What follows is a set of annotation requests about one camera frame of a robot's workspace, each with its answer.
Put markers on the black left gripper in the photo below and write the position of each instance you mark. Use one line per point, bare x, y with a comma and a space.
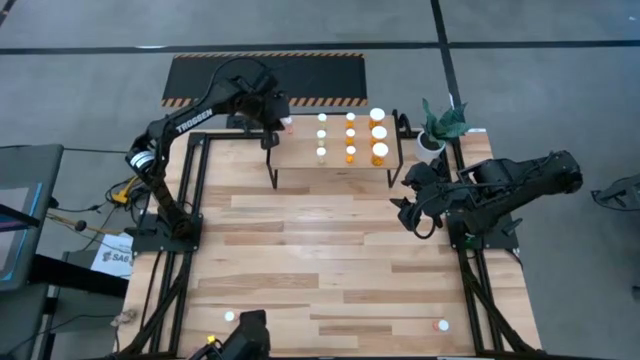
272, 110

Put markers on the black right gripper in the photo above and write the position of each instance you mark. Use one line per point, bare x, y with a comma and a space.
447, 200

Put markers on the pink pill bottle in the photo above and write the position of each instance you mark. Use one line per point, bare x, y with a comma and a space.
288, 121
442, 325
230, 316

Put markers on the pale green pill bottle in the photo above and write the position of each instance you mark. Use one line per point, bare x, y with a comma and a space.
321, 134
322, 118
321, 151

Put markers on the large orange pill bottle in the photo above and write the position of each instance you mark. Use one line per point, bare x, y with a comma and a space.
379, 132
380, 150
377, 115

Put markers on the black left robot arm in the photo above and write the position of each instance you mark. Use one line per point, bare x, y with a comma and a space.
195, 120

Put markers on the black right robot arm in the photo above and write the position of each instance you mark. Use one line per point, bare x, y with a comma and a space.
525, 180

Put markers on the green plant in white pot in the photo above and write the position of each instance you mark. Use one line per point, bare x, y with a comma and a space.
445, 125

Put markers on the black hazard-striped floor mat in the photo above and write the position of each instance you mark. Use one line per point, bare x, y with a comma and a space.
320, 75

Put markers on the black device with yellow part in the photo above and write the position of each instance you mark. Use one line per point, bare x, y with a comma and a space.
247, 332

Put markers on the white paper sign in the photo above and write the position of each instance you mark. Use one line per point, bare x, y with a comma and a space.
112, 257

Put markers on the office chair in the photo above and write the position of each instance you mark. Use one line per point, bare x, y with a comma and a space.
620, 192

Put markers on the black stand beam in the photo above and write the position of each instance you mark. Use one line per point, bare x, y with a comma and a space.
75, 275

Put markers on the dark grey cart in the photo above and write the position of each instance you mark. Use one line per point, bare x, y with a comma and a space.
30, 165

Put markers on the tablet screen with blue edge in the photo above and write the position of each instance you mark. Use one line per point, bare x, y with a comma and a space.
15, 235

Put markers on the wooden shelf with black frame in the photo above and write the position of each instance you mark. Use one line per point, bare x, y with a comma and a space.
300, 155

